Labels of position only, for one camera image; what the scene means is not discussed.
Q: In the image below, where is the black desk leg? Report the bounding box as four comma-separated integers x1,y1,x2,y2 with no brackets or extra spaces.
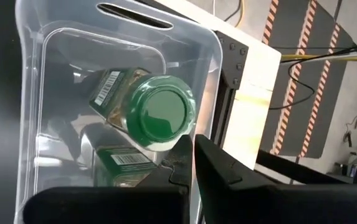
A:
255,148,353,185

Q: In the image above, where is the yellow extension cable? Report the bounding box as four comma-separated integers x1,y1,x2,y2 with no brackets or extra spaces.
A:
280,52,357,63

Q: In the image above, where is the black cable bundle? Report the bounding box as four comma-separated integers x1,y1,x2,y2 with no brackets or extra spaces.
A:
268,39,357,110

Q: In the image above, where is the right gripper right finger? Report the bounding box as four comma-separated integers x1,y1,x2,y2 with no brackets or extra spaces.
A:
194,133,357,224

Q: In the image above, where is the clear plastic bin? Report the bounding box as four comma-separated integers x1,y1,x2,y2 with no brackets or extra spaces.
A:
14,0,224,224

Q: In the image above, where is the green-lid glass spice jar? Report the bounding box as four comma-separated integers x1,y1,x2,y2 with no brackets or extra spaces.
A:
83,124,163,188
88,68,197,152

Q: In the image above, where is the hazard-striped floor mat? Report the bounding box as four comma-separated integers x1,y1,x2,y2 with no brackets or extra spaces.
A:
260,0,357,159

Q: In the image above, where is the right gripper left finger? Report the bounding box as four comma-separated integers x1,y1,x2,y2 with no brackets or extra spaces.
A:
22,133,195,224

